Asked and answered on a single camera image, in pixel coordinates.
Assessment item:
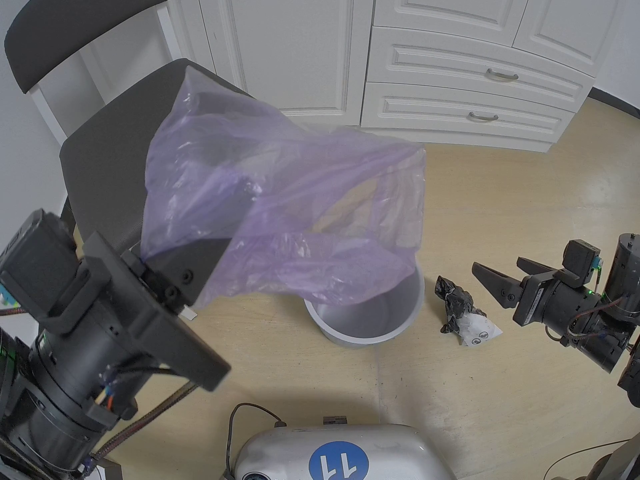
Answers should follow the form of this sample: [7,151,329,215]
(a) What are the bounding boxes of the crumpled black plastic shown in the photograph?
[435,275,488,336]

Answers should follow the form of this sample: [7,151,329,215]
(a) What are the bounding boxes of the white trash bin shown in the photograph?
[303,264,426,350]

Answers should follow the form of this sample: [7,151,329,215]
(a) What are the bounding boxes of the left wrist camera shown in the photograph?
[0,209,111,338]

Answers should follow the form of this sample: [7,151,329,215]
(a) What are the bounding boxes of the purple plastic bag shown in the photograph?
[141,65,427,311]

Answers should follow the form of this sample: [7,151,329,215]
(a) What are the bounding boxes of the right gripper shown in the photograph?
[472,257,603,336]

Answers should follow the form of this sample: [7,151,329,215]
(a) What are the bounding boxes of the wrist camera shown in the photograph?
[559,239,603,289]
[0,209,111,338]

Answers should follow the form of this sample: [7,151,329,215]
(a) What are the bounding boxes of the black cable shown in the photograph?
[226,403,287,480]
[547,438,633,480]
[90,380,200,469]

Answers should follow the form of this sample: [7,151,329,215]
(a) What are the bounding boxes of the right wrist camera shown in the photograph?
[559,239,603,289]

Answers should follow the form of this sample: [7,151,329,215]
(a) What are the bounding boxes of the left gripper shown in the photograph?
[30,232,232,431]

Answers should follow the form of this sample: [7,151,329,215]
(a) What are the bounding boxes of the grey cushioned white chair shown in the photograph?
[4,0,278,269]

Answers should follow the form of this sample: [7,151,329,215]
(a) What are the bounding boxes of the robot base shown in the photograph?
[234,416,458,480]

